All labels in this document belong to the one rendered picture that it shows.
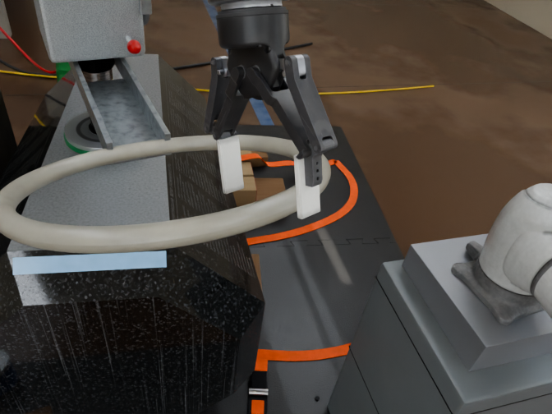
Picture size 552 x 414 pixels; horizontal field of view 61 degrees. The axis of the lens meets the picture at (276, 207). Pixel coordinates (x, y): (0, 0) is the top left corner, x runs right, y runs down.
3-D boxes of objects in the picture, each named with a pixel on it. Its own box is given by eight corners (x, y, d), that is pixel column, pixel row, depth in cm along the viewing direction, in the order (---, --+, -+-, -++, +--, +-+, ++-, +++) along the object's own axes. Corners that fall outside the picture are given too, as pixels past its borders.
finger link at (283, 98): (272, 70, 52) (278, 61, 51) (324, 153, 49) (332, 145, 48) (244, 74, 49) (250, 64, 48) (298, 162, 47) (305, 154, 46)
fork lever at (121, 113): (44, 37, 134) (40, 19, 131) (113, 32, 142) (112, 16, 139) (89, 169, 88) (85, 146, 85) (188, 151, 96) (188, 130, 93)
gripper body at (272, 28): (306, 2, 48) (310, 94, 51) (253, 8, 54) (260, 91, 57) (249, 3, 43) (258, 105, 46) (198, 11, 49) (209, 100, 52)
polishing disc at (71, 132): (156, 139, 135) (156, 135, 134) (83, 160, 124) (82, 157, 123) (123, 106, 146) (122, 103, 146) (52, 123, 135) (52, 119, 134)
